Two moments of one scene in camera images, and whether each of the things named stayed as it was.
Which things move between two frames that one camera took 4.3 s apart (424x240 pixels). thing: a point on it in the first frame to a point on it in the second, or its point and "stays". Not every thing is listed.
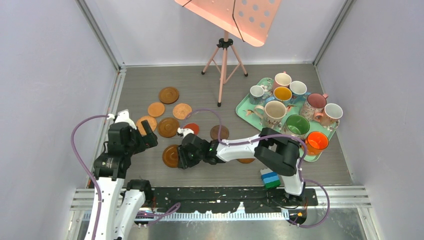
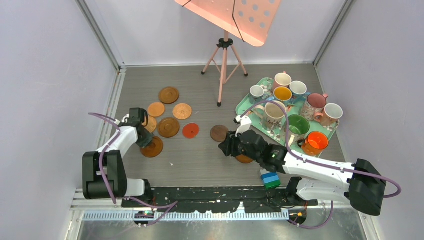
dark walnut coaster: [224, 133] stays
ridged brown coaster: [170, 156] to [153, 149]
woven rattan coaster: [151, 122] stays
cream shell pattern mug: [272, 114] stays
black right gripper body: [188, 159] to [235, 147]
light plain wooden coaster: [156, 109] stays
